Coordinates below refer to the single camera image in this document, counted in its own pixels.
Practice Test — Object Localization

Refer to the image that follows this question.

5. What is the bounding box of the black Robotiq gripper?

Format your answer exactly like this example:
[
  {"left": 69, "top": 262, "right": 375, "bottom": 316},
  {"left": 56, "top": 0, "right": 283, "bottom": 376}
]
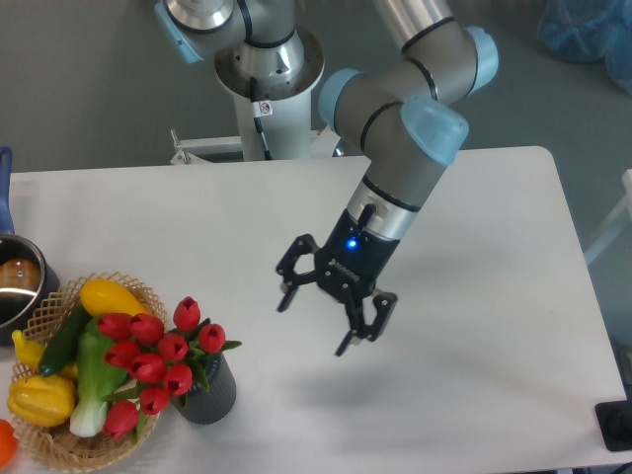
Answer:
[{"left": 276, "top": 207, "right": 399, "bottom": 356}]

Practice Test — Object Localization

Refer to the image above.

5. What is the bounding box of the red tulip bouquet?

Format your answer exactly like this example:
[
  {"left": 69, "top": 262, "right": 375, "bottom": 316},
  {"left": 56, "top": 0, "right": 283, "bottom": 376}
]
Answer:
[{"left": 97, "top": 296, "right": 241, "bottom": 438}]

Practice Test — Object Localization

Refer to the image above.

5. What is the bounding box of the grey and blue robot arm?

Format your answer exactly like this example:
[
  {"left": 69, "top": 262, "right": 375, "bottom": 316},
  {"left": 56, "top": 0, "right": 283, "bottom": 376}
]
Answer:
[{"left": 155, "top": 1, "right": 499, "bottom": 345}]

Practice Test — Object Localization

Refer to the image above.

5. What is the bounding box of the dark grey ribbed vase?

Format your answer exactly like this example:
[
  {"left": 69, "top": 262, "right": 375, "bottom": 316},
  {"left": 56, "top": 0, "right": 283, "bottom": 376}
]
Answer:
[{"left": 171, "top": 353, "right": 237, "bottom": 425}]

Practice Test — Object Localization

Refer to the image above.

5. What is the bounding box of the yellow squash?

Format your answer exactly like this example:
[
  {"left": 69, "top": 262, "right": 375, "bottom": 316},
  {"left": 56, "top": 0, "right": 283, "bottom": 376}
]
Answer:
[{"left": 79, "top": 278, "right": 150, "bottom": 317}]

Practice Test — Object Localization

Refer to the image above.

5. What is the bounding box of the green bok choy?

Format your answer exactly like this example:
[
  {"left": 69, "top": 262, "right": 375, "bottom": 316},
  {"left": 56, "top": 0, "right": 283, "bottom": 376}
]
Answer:
[{"left": 69, "top": 319, "right": 127, "bottom": 437}]

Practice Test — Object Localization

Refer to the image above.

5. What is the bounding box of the dark green cucumber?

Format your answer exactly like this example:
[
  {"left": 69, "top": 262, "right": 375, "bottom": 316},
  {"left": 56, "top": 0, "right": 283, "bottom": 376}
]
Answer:
[{"left": 38, "top": 303, "right": 92, "bottom": 377}]

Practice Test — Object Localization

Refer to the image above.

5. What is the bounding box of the black device at table edge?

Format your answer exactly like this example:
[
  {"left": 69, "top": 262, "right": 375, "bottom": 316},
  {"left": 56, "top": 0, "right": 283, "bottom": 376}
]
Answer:
[{"left": 594, "top": 400, "right": 631, "bottom": 452}]

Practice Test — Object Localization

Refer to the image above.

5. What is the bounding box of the small yellow gourd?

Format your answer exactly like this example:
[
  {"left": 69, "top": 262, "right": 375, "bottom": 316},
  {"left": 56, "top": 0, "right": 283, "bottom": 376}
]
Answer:
[{"left": 11, "top": 330, "right": 79, "bottom": 381}]

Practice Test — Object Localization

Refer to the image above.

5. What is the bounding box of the yellow bell pepper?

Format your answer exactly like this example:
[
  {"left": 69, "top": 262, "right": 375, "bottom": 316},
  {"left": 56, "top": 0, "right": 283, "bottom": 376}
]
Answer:
[{"left": 7, "top": 375, "right": 75, "bottom": 428}]

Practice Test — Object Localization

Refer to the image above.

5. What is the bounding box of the woven wicker basket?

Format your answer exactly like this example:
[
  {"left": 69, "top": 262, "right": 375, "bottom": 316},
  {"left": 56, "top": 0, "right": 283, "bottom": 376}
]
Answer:
[{"left": 11, "top": 272, "right": 167, "bottom": 473}]

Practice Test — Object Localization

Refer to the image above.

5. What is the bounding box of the blue plastic bag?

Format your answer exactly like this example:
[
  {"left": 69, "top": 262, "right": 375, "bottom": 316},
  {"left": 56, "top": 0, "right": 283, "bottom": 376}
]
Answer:
[{"left": 536, "top": 1, "right": 631, "bottom": 93}]

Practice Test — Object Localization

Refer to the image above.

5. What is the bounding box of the orange fruit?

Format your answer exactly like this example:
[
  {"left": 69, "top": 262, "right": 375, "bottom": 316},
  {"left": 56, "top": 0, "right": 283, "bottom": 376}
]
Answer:
[{"left": 0, "top": 419, "right": 18, "bottom": 467}]

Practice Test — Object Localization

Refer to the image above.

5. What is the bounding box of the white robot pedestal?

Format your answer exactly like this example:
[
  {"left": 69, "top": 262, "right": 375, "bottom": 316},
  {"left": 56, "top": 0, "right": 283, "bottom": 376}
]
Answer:
[{"left": 171, "top": 26, "right": 340, "bottom": 165}]

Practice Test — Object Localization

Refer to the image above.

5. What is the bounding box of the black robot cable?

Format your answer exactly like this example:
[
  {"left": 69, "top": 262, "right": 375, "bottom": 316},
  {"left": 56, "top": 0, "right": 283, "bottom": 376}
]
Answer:
[{"left": 248, "top": 76, "right": 274, "bottom": 162}]

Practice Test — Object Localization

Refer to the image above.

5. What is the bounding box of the white frame at right edge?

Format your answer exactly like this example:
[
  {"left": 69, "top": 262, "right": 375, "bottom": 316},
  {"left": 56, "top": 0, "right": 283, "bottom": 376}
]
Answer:
[{"left": 584, "top": 169, "right": 631, "bottom": 266}]

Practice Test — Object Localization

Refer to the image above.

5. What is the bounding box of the dark pot with blue handle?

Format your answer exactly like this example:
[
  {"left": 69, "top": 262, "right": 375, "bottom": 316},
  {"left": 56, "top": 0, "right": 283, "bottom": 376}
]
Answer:
[{"left": 1, "top": 146, "right": 59, "bottom": 347}]

